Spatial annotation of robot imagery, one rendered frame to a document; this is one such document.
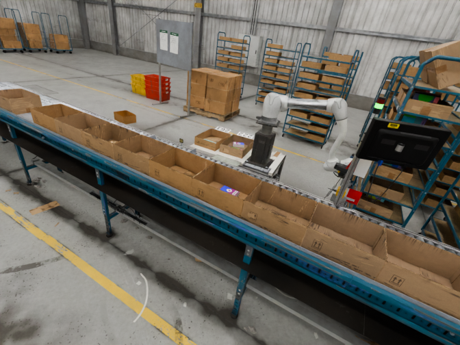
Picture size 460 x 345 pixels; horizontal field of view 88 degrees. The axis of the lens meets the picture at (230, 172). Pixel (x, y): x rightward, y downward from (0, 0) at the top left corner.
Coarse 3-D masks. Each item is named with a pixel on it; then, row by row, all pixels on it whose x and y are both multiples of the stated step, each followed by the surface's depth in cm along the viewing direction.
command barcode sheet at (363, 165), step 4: (360, 160) 187; (364, 160) 186; (368, 160) 184; (360, 164) 188; (364, 164) 187; (368, 164) 185; (356, 168) 191; (360, 168) 190; (364, 168) 188; (356, 172) 192; (360, 172) 191; (364, 172) 189; (360, 176) 192; (364, 176) 190
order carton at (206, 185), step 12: (216, 168) 183; (228, 168) 178; (192, 180) 160; (204, 180) 175; (216, 180) 187; (228, 180) 182; (240, 180) 176; (252, 180) 171; (192, 192) 164; (204, 192) 158; (216, 192) 153; (240, 192) 179; (216, 204) 157; (228, 204) 152; (240, 204) 147; (240, 216) 151
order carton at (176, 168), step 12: (156, 156) 179; (168, 156) 192; (180, 156) 197; (192, 156) 190; (156, 168) 173; (168, 168) 166; (180, 168) 199; (192, 168) 195; (204, 168) 189; (168, 180) 171; (180, 180) 165
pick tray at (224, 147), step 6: (228, 138) 283; (234, 138) 297; (240, 138) 294; (246, 138) 291; (222, 144) 264; (228, 144) 288; (246, 144) 294; (252, 144) 283; (222, 150) 267; (228, 150) 264; (234, 150) 261; (240, 150) 258; (246, 150) 268; (234, 156) 264; (240, 156) 261
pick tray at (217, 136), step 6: (204, 132) 290; (210, 132) 304; (216, 132) 303; (222, 132) 299; (198, 138) 272; (204, 138) 295; (210, 138) 298; (216, 138) 300; (222, 138) 302; (198, 144) 276; (204, 144) 272; (210, 144) 268; (216, 144) 267; (216, 150) 272
